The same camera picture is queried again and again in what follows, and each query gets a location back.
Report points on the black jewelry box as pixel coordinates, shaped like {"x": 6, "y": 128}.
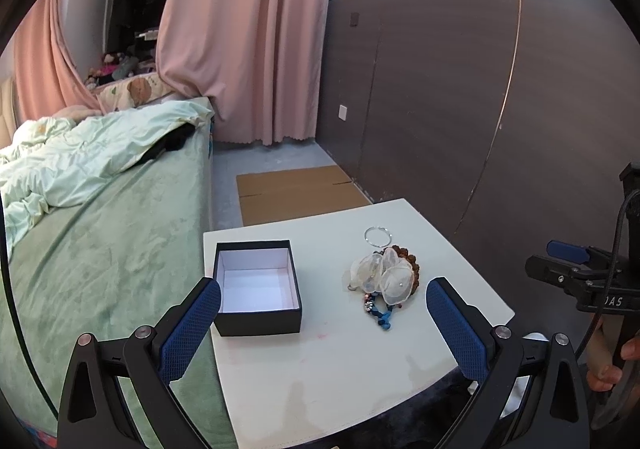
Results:
{"x": 259, "y": 289}

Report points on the white wall socket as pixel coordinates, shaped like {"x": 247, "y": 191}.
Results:
{"x": 342, "y": 112}

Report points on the pink curtain near wall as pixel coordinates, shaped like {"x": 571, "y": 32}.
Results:
{"x": 258, "y": 61}

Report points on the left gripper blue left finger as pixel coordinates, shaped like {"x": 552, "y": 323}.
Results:
{"x": 183, "y": 327}

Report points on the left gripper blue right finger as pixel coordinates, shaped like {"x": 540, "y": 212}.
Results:
{"x": 462, "y": 326}

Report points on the pink curtain at left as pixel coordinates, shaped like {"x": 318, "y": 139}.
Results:
{"x": 45, "y": 76}

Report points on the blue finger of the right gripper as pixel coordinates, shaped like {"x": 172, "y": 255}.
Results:
{"x": 572, "y": 253}

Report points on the dark wall switch plate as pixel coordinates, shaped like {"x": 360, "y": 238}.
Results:
{"x": 354, "y": 19}

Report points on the black garment on bed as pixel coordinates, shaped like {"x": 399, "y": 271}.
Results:
{"x": 172, "y": 141}

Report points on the patterned pillow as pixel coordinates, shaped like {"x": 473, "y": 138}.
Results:
{"x": 133, "y": 92}

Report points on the green bed mattress cover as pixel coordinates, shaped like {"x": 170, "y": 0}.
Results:
{"x": 105, "y": 267}

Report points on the pale green duvet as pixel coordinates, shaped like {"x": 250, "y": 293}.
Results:
{"x": 58, "y": 163}

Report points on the flat brown cardboard sheet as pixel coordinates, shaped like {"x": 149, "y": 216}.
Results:
{"x": 286, "y": 195}

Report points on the stuffed toys pile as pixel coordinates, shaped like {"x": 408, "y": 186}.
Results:
{"x": 115, "y": 67}

